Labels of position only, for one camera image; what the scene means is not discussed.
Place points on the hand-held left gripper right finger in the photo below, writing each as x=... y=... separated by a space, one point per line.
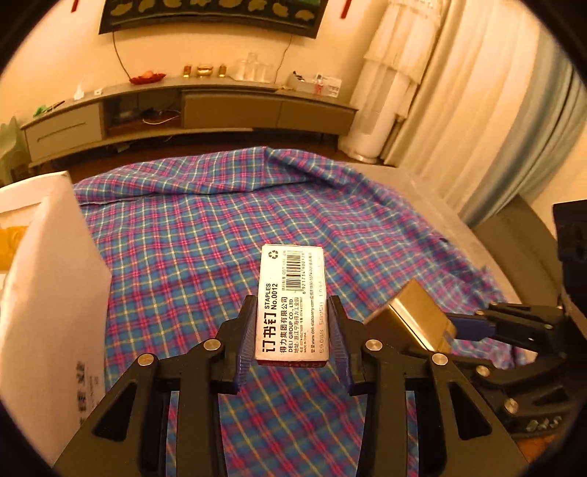
x=341 y=351

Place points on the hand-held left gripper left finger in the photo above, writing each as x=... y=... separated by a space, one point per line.
x=243 y=351

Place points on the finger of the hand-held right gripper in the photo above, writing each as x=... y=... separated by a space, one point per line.
x=523 y=390
x=518 y=323

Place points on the white staples box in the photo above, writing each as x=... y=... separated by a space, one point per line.
x=293 y=298

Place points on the shiny metal box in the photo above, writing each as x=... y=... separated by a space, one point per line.
x=412 y=312

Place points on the white cardboard box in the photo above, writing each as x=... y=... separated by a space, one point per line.
x=50 y=275

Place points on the blue plaid cloth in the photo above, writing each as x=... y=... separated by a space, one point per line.
x=183 y=238

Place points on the pale window curtains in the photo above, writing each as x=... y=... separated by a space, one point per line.
x=495 y=101

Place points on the white tower air conditioner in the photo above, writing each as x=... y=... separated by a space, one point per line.
x=369 y=140

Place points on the grey television cabinet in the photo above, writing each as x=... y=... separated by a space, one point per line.
x=229 y=108

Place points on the white standing air conditioner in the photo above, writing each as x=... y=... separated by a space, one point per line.
x=399 y=50

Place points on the white desk organizer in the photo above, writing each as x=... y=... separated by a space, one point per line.
x=316 y=85

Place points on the cluster of clear glass cups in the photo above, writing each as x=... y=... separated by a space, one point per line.
x=252 y=69

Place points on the gold bowl ornament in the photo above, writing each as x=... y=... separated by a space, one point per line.
x=205 y=71

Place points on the red fruit plate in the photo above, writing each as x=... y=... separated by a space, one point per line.
x=146 y=78

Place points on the green plastic child chair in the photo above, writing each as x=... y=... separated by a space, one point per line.
x=10 y=146

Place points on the small green object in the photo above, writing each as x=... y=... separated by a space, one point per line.
x=40 y=110

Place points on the red knot wall ornament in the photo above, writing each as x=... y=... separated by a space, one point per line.
x=74 y=5
x=345 y=8

